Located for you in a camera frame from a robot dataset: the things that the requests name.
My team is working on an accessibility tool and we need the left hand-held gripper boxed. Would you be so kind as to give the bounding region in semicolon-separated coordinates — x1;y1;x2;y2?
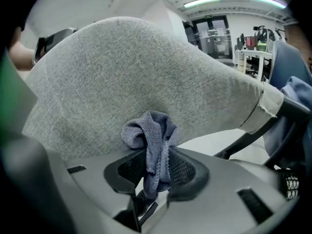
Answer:
35;27;79;61

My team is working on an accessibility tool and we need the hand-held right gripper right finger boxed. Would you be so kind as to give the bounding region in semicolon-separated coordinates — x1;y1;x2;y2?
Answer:
167;147;210;202

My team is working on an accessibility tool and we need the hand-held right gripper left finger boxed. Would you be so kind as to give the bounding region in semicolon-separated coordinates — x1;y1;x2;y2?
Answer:
104;150;148;195

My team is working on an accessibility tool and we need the blue-grey cloth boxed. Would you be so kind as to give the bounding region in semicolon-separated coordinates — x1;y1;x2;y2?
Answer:
121;110;179;199

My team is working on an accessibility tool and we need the grey fabric chair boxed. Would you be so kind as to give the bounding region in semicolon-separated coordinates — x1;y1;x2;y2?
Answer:
21;16;311;161

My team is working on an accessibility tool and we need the person's left forearm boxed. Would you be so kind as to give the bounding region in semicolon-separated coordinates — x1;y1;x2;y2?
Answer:
8;40;38;71

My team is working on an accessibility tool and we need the blue fabric chair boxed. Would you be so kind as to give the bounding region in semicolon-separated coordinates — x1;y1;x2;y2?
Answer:
269;40;312;95

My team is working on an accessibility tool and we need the blue garment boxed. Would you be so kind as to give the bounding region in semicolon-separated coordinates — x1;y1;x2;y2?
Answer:
263;76;312;157

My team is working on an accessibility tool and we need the white office desk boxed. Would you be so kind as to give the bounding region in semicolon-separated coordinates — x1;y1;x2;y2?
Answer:
233;48;273;83

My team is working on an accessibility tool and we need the black glass double door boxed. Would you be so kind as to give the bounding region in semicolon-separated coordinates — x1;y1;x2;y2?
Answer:
192;16;233;59

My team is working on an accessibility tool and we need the black computer monitor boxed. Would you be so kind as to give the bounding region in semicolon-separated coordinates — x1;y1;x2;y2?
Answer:
236;32;246;50

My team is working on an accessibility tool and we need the red bag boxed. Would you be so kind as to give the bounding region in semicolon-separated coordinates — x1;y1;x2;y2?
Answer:
245;36;257;51

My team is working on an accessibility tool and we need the long ceiling light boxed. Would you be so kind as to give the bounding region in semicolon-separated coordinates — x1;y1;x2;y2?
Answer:
251;0;287;9
183;0;222;9

